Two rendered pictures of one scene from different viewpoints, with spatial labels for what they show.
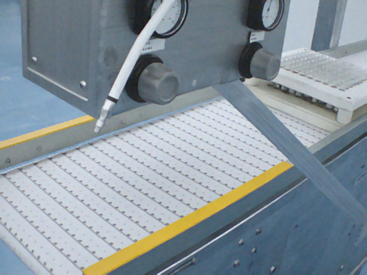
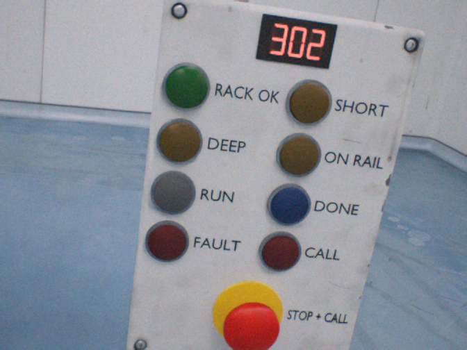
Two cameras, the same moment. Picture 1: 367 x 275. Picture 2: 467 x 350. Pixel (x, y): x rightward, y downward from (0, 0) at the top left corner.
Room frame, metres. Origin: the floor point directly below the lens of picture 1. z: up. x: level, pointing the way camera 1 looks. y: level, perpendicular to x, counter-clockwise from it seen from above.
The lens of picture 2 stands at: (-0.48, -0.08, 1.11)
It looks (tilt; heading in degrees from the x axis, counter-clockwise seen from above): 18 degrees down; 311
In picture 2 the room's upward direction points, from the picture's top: 9 degrees clockwise
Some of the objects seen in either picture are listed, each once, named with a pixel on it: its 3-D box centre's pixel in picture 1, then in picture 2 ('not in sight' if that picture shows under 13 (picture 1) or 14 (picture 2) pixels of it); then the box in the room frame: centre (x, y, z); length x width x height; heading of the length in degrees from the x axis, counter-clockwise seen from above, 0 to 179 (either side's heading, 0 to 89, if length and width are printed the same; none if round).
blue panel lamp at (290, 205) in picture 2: not in sight; (289, 205); (-0.27, -0.39, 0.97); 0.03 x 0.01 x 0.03; 50
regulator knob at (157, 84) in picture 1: (157, 75); not in sight; (0.30, 0.02, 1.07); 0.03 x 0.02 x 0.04; 140
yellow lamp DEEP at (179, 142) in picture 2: not in sight; (179, 142); (-0.21, -0.33, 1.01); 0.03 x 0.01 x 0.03; 50
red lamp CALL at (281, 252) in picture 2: not in sight; (280, 253); (-0.27, -0.39, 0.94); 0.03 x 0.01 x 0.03; 50
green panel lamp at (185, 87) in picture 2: not in sight; (186, 87); (-0.21, -0.33, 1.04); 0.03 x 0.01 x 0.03; 50
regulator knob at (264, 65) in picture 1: (263, 58); not in sight; (0.39, -0.06, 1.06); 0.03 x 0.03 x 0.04; 50
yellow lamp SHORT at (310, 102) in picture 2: not in sight; (309, 103); (-0.27, -0.39, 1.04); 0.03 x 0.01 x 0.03; 50
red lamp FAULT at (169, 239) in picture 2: not in sight; (167, 242); (-0.21, -0.33, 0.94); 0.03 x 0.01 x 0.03; 50
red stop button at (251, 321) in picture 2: not in sight; (249, 317); (-0.26, -0.38, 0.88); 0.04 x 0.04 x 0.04; 50
